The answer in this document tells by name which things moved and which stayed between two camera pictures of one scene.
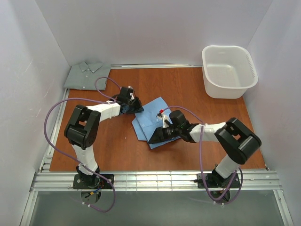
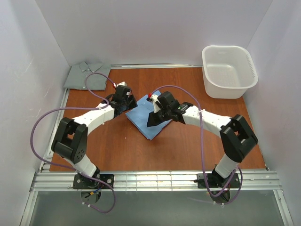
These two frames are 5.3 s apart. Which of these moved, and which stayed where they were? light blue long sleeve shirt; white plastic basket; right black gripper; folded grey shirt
Moved: right black gripper; light blue long sleeve shirt
Stayed: white plastic basket; folded grey shirt
